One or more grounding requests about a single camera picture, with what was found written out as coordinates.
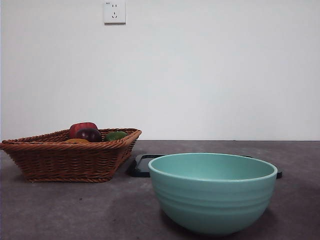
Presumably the brown wicker basket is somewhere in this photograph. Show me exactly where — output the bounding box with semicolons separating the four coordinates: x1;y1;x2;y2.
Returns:
0;127;143;183

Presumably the dark rectangular tray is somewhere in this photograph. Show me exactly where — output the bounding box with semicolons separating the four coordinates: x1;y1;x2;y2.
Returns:
127;154;283;179

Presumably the green avocado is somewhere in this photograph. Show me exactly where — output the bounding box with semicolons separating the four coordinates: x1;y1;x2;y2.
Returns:
103;131;128;143

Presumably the red bell pepper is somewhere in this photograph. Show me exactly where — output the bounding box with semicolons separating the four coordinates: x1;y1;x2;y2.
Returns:
69;121;99;139

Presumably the white wall socket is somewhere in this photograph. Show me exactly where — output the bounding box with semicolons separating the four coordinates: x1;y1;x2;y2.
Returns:
103;1;127;26

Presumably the teal ribbed bowl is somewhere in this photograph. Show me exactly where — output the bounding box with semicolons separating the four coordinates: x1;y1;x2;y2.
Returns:
148;152;279;237

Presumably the orange-brown kiwi fruit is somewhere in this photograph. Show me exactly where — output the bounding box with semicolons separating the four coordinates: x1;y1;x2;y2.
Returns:
64;138;90;144

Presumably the dark purple round fruit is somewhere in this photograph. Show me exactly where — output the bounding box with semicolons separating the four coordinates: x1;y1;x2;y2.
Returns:
74;128;103;143

